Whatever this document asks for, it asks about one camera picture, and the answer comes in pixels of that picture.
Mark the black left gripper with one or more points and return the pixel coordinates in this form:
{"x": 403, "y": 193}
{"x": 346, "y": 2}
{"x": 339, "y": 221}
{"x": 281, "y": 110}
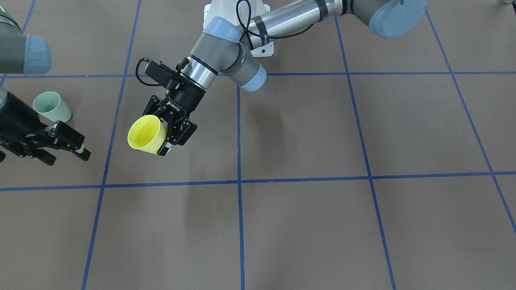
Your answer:
{"x": 186, "y": 100}

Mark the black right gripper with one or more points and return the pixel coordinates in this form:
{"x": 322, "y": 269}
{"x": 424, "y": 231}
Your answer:
{"x": 15, "y": 120}

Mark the yellow plastic cup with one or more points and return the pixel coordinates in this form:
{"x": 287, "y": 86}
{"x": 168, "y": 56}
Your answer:
{"x": 147, "y": 134}

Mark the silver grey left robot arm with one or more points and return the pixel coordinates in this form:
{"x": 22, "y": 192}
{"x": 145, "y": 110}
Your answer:
{"x": 226, "y": 48}

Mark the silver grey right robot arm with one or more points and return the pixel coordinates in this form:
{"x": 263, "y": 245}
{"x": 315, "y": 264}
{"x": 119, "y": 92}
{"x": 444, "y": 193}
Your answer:
{"x": 23, "y": 54}

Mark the pale green plastic cup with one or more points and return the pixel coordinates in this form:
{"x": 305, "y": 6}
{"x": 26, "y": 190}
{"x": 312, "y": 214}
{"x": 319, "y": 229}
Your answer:
{"x": 52, "y": 106}

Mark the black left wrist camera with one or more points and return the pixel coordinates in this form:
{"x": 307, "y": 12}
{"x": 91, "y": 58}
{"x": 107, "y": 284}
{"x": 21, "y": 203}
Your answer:
{"x": 162, "y": 75}

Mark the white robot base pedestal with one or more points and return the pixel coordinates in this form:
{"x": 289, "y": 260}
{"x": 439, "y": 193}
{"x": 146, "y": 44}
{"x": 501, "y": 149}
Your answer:
{"x": 227, "y": 9}

